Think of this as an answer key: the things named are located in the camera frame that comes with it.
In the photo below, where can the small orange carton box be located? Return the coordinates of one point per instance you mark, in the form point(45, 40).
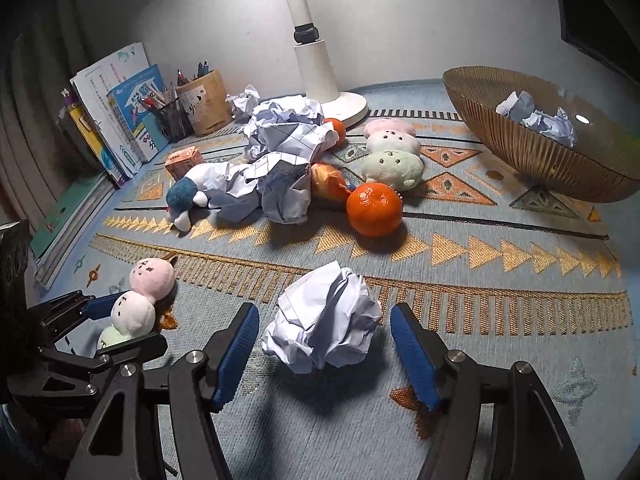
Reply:
point(182, 162)

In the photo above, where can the row of books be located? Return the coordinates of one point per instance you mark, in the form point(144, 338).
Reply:
point(97, 90)

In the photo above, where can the patterned blue table mat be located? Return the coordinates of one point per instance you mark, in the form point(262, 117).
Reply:
point(500, 310)

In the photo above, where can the three-ball dango plush toy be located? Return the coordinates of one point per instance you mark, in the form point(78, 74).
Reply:
point(392, 157)
point(145, 292)

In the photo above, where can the golden ribbed bowl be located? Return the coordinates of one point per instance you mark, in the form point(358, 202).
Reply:
point(540, 160)

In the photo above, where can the grey curtain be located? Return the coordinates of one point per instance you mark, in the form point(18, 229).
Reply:
point(35, 110)

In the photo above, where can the blue white workbook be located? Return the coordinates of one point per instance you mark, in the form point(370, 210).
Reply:
point(135, 110)

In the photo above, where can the white desk lamp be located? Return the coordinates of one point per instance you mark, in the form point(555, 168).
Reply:
point(315, 75)

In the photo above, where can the black mesh pen holder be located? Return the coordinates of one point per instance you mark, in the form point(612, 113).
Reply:
point(172, 120)

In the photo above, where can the grid paper sheet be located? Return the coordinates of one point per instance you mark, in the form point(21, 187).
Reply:
point(285, 185)

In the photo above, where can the large white paper ball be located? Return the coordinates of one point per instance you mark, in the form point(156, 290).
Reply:
point(325, 317)

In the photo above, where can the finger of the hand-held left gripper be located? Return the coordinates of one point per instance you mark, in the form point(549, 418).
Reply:
point(100, 306)
point(125, 352)

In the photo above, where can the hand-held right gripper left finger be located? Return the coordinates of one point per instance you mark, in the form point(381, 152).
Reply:
point(234, 357)

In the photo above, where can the small paper ball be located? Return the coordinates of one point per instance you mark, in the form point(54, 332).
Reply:
point(244, 102)

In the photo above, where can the large orange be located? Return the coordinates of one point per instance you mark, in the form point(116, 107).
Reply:
point(375, 210)

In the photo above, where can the crumpled grid paper ball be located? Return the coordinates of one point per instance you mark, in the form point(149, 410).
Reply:
point(290, 127)

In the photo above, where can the bunch of pencils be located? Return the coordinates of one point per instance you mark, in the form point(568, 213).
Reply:
point(157, 97)

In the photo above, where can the blue white plush toy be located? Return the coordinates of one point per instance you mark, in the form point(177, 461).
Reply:
point(182, 200)

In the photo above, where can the small orange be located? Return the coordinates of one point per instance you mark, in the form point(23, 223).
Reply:
point(337, 130)

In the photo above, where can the wooden pen holder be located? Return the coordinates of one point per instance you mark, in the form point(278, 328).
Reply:
point(205, 102)

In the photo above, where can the yellow book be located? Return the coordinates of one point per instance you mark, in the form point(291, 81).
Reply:
point(82, 127)

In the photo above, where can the bunch of pens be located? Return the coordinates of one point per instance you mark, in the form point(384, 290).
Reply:
point(192, 72)

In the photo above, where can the black monitor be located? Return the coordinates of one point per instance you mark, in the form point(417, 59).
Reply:
point(600, 15)

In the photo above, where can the orange snack packet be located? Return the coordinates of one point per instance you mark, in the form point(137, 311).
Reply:
point(327, 182)

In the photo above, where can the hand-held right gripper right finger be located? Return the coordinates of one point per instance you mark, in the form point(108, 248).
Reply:
point(414, 355)

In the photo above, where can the green folder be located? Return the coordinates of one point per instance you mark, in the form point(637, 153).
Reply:
point(62, 217)

